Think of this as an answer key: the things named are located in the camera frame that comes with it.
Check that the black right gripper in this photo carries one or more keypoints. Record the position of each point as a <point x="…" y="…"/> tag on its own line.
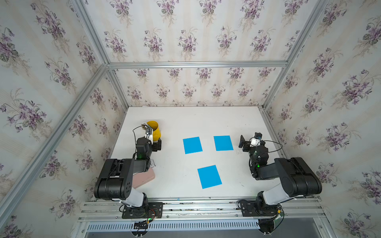
<point x="242" y="142"/>

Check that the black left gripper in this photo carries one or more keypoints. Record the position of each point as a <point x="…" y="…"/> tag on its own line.
<point x="154" y="145"/>

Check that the blue paper sheet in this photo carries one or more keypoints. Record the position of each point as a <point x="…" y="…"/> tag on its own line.
<point x="209" y="177"/>
<point x="223" y="143"/>
<point x="192" y="145"/>

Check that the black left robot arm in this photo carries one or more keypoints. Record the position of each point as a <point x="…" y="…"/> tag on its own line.
<point x="115" y="181"/>

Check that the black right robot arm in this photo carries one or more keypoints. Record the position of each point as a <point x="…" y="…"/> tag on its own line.
<point x="296" y="178"/>

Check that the yellow pen cup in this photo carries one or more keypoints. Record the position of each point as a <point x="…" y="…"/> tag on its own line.
<point x="156" y="132"/>

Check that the pink pencil case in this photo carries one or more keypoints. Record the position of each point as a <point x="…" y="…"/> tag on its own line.
<point x="140" y="179"/>

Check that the blue paper sheet front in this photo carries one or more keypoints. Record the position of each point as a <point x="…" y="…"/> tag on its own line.
<point x="209" y="177"/>

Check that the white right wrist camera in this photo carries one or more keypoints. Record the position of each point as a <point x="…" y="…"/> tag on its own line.
<point x="256" y="139"/>

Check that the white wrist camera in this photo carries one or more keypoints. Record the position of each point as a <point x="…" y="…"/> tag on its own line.
<point x="256" y="139"/>
<point x="149" y="135"/>

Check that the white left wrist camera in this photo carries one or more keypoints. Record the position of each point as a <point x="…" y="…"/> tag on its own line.
<point x="149" y="135"/>

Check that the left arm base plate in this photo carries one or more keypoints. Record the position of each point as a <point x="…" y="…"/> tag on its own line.
<point x="142" y="210"/>

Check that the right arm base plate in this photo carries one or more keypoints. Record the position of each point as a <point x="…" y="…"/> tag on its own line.
<point x="258" y="209"/>

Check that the aluminium rail frame front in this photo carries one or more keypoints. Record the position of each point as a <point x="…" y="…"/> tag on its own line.
<point x="187" y="214"/>

